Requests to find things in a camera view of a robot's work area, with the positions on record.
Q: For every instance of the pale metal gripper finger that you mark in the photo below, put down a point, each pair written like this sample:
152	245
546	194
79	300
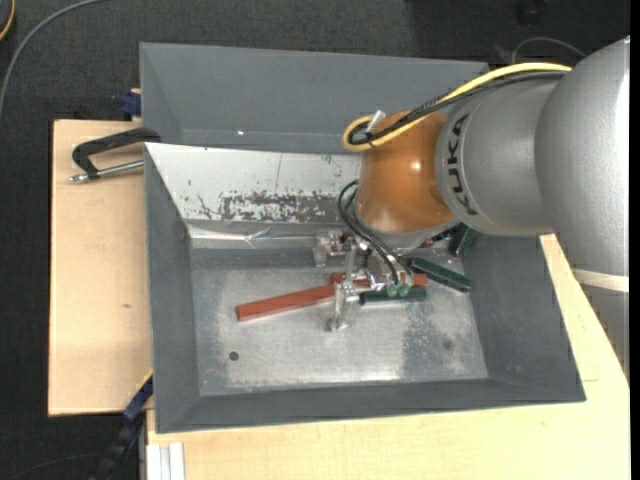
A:
334	245
344	310

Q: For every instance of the dark green flat block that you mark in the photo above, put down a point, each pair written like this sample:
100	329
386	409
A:
466	242
442	273

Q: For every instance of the pale flat board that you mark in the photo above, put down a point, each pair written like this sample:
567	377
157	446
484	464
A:
95	278

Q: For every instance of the grey metal bin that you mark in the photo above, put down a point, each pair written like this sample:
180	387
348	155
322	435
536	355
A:
300	348

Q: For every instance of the red-brown flat block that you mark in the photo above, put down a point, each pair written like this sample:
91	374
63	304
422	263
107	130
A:
419	280
285	304

